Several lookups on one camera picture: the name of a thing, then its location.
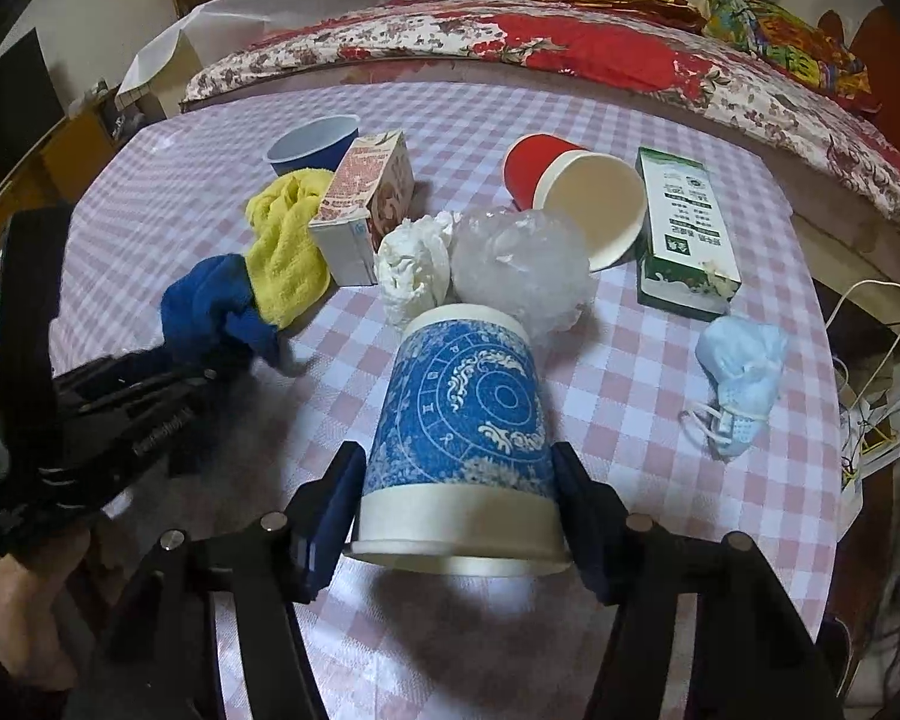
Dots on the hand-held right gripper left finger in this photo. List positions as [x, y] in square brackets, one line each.
[330, 517]

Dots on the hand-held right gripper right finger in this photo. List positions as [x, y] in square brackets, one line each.
[581, 517]

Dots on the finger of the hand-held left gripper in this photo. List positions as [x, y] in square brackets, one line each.
[150, 435]
[120, 379]

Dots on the blue cloth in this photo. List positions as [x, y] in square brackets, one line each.
[195, 307]

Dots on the blue patterned paper cup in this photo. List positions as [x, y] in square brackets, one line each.
[465, 420]

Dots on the clear plastic bag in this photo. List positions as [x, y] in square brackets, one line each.
[517, 270]

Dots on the pink carton box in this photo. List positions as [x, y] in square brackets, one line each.
[360, 195]

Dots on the green white drink carton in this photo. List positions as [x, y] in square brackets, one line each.
[682, 217]

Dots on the person's left hand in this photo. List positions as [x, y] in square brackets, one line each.
[22, 600]

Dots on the pink checked tablecloth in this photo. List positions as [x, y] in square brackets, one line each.
[645, 420]

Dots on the wooden cabinet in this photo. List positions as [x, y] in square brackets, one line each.
[67, 157]

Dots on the black screen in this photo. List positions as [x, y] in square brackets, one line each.
[22, 97]

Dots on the yellow towel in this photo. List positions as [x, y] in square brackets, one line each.
[285, 247]

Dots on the light blue face mask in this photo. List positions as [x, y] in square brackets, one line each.
[742, 367]

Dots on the crumpled white tissue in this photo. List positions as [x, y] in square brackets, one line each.
[412, 262]

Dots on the white paper sheet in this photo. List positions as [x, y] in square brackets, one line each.
[157, 60]

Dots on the plain blue paper cup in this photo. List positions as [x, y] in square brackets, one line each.
[292, 163]

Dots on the red paper cup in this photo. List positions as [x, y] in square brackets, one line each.
[529, 172]

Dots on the red floral bed quilt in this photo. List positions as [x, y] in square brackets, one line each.
[607, 52]

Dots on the colourful patterned pillow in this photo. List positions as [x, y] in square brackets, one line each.
[787, 37]

